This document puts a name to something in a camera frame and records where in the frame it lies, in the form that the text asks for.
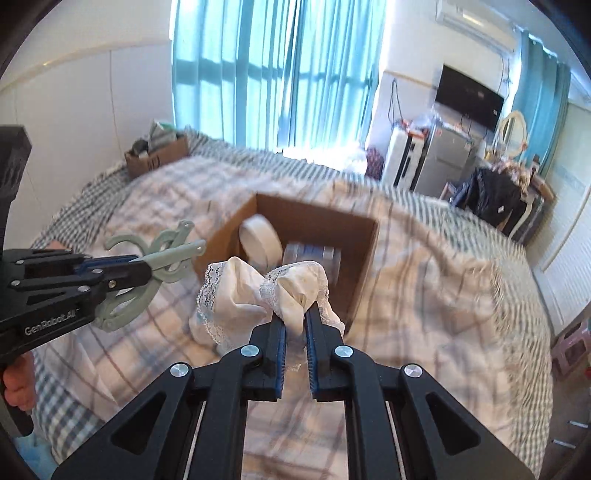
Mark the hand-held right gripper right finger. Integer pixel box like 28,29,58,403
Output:
304,306,536,480

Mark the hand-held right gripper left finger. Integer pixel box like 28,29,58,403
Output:
52,313,288,480

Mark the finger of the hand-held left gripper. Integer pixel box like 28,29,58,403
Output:
90,267,153,319
69,255,151,278

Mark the green plastic clothes hanger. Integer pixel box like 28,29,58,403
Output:
96,220,207,333

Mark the white lace cloth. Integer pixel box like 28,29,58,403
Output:
189,257,346,346

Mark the person's left hand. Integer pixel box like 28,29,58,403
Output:
2,353,37,411

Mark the clear plastic case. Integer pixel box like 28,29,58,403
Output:
283,243,343,286

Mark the white tape roll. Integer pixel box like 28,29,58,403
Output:
239,213,283,272

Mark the plaid bed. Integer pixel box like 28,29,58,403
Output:
28,131,555,480

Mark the small cardboard box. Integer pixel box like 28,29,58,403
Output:
124,119,190,180

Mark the white suitcase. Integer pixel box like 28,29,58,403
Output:
382,127,428,189

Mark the silver mini fridge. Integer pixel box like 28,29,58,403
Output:
413,126,478,197

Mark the black jacket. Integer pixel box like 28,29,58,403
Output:
450,165,529,237

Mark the pink plastic stool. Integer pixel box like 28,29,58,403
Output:
551,320,591,377

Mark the oval white mirror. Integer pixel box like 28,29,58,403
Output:
494,110,528,163

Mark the black television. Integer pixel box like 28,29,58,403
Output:
435,64,505,131

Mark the narrow blue curtain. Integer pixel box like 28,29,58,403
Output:
512,28,572,178

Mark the white air conditioner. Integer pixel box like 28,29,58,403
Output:
436,0,520,52

